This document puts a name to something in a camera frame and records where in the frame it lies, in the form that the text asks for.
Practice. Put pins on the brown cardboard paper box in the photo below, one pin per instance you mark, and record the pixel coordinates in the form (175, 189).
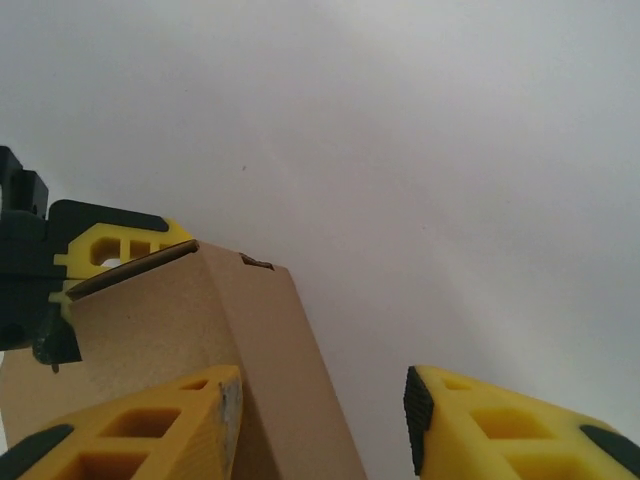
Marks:
(165, 320)

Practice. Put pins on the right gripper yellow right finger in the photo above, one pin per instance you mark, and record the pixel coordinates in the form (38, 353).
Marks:
(525, 440)

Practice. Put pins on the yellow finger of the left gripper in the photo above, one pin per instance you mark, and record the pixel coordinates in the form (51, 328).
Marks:
(125, 240)
(57, 345)

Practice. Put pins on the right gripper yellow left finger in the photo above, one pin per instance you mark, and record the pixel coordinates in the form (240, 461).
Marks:
(125, 430)

